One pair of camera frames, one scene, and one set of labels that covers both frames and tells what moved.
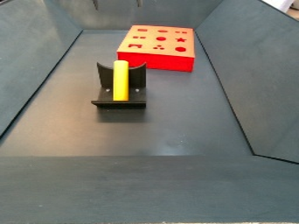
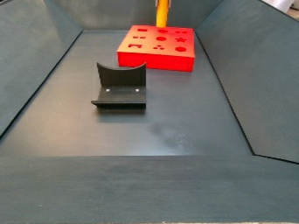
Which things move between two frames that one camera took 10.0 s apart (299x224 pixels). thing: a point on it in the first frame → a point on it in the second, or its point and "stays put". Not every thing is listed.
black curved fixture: (137, 89) stays put
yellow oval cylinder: (121, 80) → (164, 9)
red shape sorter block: (162, 47) stays put
